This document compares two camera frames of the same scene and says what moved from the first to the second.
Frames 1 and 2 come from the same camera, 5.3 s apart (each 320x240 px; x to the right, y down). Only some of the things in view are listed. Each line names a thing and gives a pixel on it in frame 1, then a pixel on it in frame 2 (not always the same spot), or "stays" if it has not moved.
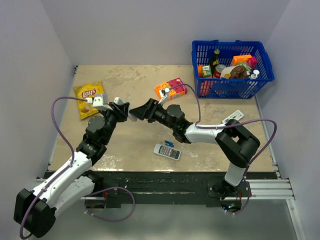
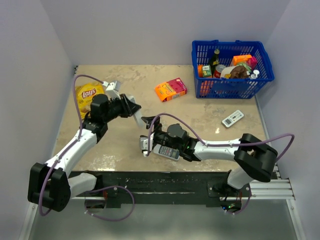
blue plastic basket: x=203 y=52 stays
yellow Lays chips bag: x=85 y=91 stays
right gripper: x=143 y=112 → x=158 y=127
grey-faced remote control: x=167 y=151 stays
